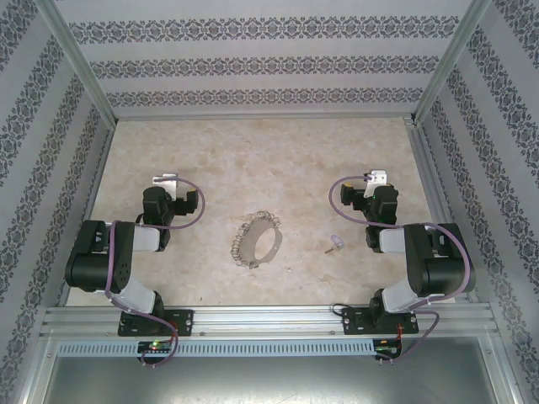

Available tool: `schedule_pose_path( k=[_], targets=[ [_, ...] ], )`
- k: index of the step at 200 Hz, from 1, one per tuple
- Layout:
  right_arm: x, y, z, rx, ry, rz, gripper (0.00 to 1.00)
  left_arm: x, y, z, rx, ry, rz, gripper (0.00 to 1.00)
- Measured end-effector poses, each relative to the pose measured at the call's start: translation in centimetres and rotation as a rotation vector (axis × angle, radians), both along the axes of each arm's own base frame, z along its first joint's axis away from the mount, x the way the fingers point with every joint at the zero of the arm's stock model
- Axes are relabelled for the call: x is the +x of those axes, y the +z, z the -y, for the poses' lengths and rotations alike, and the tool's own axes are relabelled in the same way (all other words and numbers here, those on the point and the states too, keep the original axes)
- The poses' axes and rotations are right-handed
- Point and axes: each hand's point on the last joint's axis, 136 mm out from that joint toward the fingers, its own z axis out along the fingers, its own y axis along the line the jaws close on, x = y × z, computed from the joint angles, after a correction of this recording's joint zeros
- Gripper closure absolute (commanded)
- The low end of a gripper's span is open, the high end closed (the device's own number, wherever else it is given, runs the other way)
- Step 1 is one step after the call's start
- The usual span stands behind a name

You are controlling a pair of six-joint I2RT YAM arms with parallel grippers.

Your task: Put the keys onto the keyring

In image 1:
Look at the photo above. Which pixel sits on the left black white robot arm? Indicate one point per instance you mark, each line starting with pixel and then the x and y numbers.
pixel 97 261

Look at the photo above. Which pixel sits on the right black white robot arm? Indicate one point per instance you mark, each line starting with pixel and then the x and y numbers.
pixel 438 269

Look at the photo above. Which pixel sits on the grey metal sheet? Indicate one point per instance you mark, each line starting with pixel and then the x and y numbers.
pixel 269 383

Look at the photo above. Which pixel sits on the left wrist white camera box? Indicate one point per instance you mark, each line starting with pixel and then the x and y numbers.
pixel 168 183

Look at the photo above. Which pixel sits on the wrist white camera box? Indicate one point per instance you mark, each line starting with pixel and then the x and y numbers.
pixel 377 176
pixel 168 183

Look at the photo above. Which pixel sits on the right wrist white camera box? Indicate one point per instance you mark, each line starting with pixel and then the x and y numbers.
pixel 377 176

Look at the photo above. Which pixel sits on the aluminium side rail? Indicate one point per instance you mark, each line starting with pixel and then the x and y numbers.
pixel 416 134

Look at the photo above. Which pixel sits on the thin aluminium frame bar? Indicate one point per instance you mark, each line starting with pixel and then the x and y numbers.
pixel 269 116

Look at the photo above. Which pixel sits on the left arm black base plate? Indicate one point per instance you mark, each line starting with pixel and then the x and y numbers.
pixel 185 322

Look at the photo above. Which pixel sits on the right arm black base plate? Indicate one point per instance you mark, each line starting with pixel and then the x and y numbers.
pixel 355 322

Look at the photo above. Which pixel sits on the wide aluminium mounting rail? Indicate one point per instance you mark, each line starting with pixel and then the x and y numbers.
pixel 269 322

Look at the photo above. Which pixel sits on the aluminium frame post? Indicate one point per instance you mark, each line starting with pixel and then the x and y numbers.
pixel 80 63
pixel 447 63

